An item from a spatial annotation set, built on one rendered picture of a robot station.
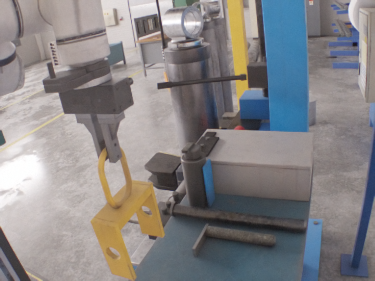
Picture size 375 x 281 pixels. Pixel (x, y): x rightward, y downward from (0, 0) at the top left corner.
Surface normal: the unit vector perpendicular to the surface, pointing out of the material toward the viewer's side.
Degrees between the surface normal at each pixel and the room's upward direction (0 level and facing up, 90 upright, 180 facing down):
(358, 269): 0
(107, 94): 90
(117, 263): 90
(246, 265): 0
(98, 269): 0
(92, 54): 90
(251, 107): 90
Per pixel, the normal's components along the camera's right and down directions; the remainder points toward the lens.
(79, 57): 0.09, 0.40
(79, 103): -0.37, 0.42
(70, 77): 0.71, 0.19
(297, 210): -0.13, -0.91
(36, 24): 0.59, 0.74
